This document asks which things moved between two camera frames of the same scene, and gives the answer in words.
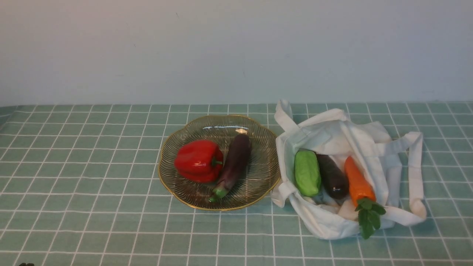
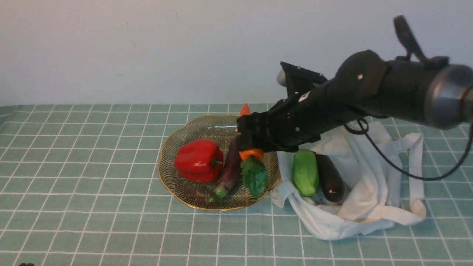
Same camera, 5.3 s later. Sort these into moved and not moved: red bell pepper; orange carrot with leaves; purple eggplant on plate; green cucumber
Moved: orange carrot with leaves
Not moved: purple eggplant on plate; red bell pepper; green cucumber
